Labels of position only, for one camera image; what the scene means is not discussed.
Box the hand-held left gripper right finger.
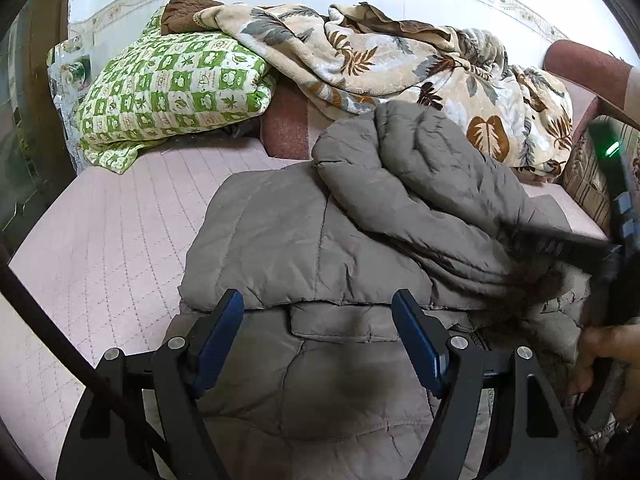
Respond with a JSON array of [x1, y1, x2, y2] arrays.
[[391, 290, 583, 480]]

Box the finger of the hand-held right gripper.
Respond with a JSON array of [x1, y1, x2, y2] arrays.
[[500, 224, 621, 267]]

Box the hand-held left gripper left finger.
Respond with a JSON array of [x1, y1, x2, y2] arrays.
[[56, 289, 244, 480]]

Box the grey quilted down jacket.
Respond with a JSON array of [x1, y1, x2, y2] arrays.
[[162, 100, 612, 480]]

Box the person's right hand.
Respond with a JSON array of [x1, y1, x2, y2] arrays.
[[569, 324, 640, 423]]

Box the striped floral cushion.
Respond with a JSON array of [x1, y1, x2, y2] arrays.
[[560, 115, 640, 241]]

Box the green checkered pillow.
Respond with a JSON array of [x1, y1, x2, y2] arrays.
[[75, 12, 278, 176]]

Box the leaf print blanket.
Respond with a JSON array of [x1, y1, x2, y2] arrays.
[[195, 2, 574, 178]]

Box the brown cloth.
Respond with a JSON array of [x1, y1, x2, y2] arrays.
[[161, 0, 222, 37]]

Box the black cable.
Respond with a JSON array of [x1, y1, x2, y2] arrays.
[[0, 260, 168, 463]]

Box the floral patterned wall sheet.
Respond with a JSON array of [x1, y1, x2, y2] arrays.
[[47, 40, 95, 173]]

